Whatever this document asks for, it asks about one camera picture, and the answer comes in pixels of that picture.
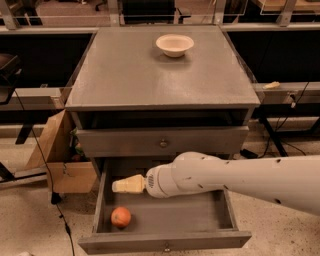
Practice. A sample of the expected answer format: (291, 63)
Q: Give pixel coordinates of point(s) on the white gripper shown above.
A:
(152, 182)

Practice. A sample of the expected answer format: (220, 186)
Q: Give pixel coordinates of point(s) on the orange fruit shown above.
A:
(121, 217)

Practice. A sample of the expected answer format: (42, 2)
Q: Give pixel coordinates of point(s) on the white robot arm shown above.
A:
(293, 182)

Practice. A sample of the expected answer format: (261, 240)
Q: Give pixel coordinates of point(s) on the open grey middle drawer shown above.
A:
(202, 221)

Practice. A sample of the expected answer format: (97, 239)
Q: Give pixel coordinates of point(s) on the closed grey top drawer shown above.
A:
(140, 142)

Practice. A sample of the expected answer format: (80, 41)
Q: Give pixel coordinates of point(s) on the grey wooden drawer cabinet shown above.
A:
(126, 81)

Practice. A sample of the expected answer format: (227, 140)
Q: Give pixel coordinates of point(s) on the round metal top knob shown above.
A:
(163, 143)

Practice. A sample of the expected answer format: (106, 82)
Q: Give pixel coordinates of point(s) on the round metal knob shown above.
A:
(167, 248)
(163, 143)

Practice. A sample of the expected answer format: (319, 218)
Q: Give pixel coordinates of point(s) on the round metal middle knob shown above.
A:
(167, 248)

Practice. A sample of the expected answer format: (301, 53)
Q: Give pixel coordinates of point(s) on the brown cardboard box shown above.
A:
(53, 155)

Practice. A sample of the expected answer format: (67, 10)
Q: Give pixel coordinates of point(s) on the white paper bowl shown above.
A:
(174, 45)

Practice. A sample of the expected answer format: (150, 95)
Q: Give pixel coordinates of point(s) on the small yellow foam piece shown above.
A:
(271, 85)

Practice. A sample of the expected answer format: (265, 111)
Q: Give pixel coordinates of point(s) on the black office chair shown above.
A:
(10, 71)

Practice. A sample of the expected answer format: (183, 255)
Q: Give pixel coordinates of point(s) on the black power adapter with cable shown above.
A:
(262, 146)

